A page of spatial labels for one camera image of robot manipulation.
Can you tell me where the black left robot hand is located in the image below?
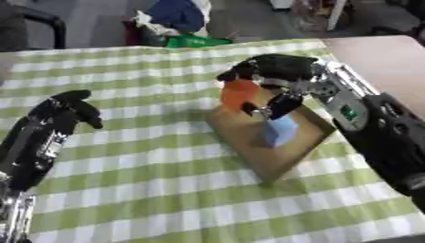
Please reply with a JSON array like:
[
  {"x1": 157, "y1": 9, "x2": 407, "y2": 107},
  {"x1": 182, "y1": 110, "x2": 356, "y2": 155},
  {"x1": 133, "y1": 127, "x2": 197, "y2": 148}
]
[{"x1": 0, "y1": 89, "x2": 105, "y2": 193}]

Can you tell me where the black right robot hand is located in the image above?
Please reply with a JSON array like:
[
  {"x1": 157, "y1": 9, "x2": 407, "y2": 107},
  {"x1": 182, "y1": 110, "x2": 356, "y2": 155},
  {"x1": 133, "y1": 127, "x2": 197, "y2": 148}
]
[{"x1": 215, "y1": 53, "x2": 324, "y2": 121}]

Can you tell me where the orange block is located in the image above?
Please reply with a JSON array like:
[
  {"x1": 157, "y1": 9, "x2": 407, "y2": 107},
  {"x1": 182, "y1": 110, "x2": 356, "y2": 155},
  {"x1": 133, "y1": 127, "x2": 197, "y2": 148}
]
[{"x1": 219, "y1": 78, "x2": 263, "y2": 114}]

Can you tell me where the light blue block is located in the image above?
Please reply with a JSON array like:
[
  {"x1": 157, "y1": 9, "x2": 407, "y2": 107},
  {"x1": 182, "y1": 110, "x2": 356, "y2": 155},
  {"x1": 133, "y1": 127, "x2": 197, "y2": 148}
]
[{"x1": 260, "y1": 114, "x2": 301, "y2": 148}]

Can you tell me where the green plastic bag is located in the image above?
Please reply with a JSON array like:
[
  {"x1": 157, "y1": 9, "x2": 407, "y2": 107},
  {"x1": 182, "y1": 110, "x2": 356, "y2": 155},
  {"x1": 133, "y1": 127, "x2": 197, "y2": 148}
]
[{"x1": 164, "y1": 33, "x2": 236, "y2": 49}]

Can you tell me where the black chair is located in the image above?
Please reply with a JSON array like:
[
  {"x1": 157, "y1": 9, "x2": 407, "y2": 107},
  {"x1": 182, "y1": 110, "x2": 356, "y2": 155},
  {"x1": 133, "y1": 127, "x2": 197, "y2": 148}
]
[{"x1": 0, "y1": 0, "x2": 68, "y2": 53}]

